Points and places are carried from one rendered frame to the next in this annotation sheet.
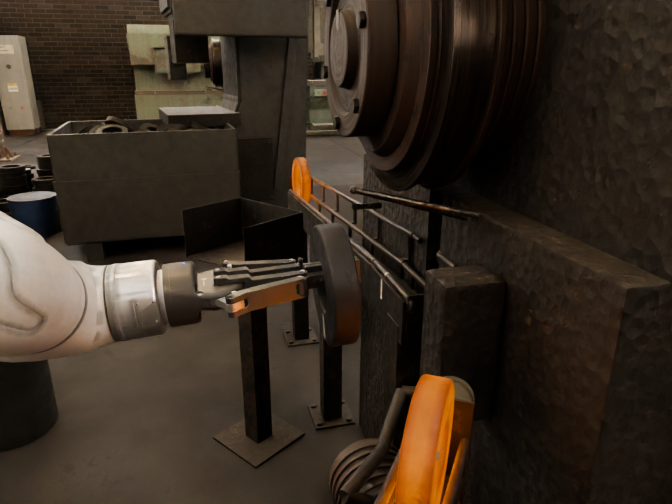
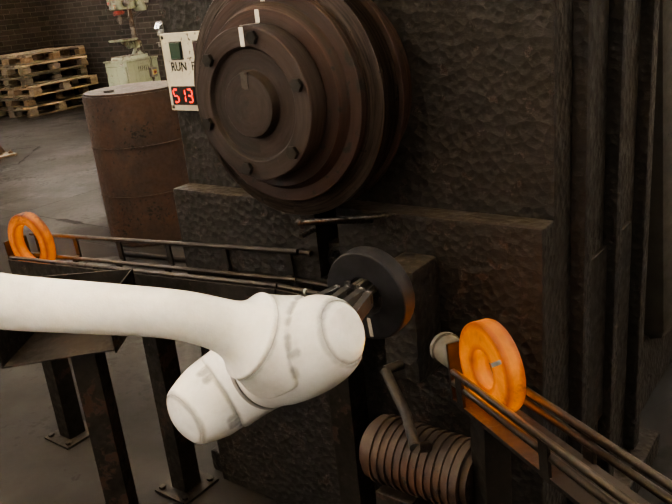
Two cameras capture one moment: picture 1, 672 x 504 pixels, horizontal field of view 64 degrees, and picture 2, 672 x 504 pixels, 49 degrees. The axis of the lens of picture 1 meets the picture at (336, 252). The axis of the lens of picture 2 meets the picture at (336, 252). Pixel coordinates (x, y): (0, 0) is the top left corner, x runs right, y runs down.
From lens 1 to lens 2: 0.79 m
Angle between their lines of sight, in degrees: 36
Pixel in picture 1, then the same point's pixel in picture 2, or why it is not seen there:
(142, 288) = not seen: hidden behind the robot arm
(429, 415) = (504, 336)
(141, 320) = not seen: hidden behind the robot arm
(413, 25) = (341, 85)
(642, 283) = (544, 225)
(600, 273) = (519, 227)
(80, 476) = not seen: outside the picture
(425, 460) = (517, 360)
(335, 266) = (395, 273)
